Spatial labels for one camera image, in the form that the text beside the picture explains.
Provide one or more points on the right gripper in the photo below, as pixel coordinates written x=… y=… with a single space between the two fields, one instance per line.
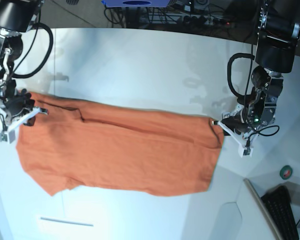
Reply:
x=18 y=109

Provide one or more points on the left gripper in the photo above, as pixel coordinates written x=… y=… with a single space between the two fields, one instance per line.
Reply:
x=243 y=124

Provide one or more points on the orange t-shirt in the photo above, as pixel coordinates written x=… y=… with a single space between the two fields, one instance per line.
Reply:
x=85 y=143

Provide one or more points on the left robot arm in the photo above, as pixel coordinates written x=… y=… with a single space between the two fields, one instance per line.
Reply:
x=277 y=23

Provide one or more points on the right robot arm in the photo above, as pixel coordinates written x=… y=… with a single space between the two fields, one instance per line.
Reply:
x=18 y=17

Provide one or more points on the green tape roll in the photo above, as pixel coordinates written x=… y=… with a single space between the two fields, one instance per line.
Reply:
x=286 y=172

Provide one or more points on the black keyboard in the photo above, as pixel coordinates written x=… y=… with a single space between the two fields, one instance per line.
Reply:
x=278 y=204

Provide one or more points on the white table slot plate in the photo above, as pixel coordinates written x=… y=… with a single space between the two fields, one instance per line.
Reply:
x=66 y=229

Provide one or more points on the blue box with oval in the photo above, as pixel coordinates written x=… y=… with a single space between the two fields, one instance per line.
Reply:
x=138 y=3

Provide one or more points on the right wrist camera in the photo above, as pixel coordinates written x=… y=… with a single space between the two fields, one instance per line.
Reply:
x=8 y=136

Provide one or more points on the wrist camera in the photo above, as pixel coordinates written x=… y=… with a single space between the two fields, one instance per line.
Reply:
x=245 y=151
x=8 y=136

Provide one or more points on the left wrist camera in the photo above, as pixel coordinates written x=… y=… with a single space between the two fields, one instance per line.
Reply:
x=245 y=151

